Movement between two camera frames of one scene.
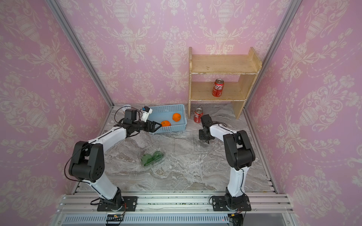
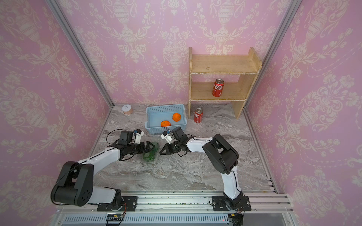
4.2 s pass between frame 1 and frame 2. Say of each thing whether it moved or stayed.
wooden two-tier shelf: stayed
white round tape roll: stayed
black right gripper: moved
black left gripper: moved
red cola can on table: stayed
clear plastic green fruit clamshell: moved
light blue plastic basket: stayed
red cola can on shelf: stayed
